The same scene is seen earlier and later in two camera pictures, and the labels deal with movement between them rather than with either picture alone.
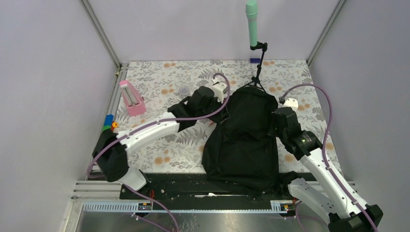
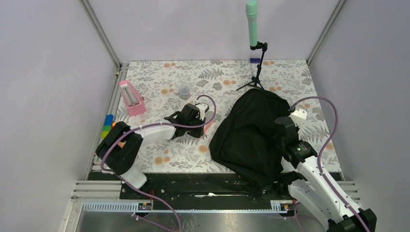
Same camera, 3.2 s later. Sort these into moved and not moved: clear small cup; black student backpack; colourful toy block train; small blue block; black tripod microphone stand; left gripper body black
Moved: left gripper body black; black student backpack
Not moved: colourful toy block train; clear small cup; small blue block; black tripod microphone stand
